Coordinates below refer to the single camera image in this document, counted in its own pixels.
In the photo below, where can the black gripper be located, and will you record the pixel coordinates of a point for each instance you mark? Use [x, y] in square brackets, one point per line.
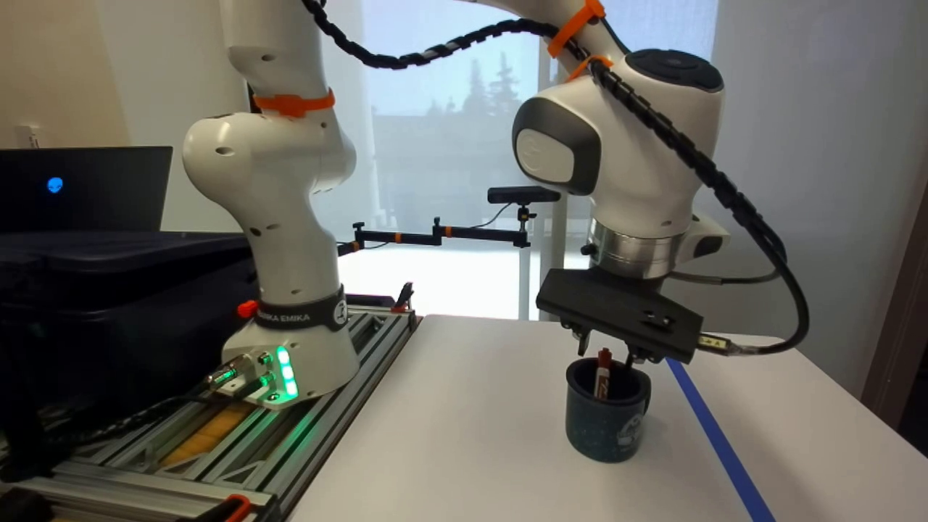
[624, 309]

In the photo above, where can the red and grey marker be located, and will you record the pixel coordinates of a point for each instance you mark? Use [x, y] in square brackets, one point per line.
[601, 376]

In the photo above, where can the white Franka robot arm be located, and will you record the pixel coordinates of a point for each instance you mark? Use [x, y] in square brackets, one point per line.
[621, 131]

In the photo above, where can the dark green speckled mug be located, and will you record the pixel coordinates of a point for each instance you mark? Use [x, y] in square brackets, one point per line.
[607, 431]

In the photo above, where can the blue tape line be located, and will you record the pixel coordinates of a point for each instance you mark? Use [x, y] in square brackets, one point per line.
[740, 480]

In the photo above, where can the black equipment case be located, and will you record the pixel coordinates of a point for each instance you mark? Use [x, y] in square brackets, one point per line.
[105, 329]

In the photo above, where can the black computer monitor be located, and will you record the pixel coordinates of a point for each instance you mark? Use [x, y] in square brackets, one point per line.
[83, 189]

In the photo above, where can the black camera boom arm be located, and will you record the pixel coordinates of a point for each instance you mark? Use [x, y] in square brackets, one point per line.
[439, 234]

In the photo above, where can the aluminium mounting rail frame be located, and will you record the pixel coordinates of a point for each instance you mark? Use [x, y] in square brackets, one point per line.
[210, 450]

